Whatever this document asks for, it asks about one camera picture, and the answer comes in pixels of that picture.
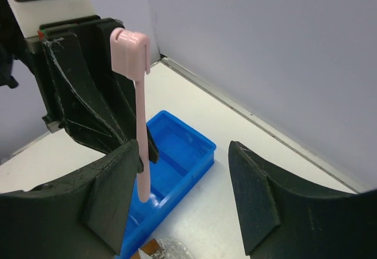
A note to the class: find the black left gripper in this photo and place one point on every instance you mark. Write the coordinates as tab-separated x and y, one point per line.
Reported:
71	62

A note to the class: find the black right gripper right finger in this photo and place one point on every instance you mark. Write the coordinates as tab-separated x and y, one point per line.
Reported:
282	215

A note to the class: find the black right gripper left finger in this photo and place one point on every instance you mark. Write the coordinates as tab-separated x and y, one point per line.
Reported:
80	215

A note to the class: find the pink toothbrush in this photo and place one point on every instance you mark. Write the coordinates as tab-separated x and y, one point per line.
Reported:
130	57

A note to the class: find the clear holder with wooden ends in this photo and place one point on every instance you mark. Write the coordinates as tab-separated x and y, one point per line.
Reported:
148	250

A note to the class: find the clear textured oval tray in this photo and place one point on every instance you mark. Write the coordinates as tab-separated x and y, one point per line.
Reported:
171	248

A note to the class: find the blue plastic divided bin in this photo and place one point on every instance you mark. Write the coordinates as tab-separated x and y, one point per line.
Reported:
185	156

